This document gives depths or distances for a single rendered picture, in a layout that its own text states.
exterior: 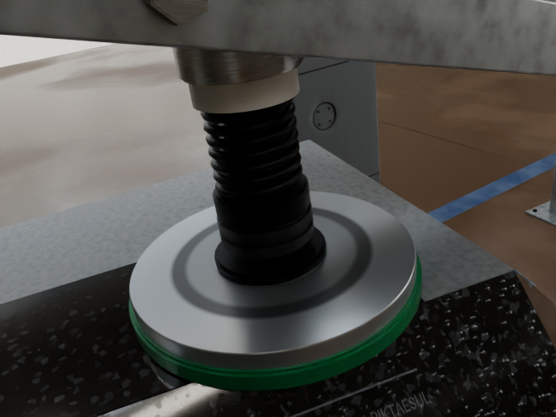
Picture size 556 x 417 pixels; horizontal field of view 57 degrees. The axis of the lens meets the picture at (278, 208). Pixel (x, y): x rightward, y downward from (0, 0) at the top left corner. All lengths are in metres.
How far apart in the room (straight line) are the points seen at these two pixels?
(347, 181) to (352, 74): 0.95
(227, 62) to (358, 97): 1.23
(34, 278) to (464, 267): 0.36
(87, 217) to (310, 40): 0.37
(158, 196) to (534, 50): 0.39
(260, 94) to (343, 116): 1.19
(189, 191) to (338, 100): 0.94
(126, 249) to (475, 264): 0.30
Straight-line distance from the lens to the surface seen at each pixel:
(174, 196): 0.58
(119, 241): 0.52
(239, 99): 0.31
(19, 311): 0.47
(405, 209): 0.49
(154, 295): 0.37
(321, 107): 1.44
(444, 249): 0.43
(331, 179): 0.56
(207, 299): 0.35
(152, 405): 0.34
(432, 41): 0.35
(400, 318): 0.34
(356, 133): 1.54
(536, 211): 2.32
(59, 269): 0.50
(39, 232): 0.59
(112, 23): 0.25
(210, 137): 0.34
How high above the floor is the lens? 1.10
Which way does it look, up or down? 27 degrees down
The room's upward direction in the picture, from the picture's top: 8 degrees counter-clockwise
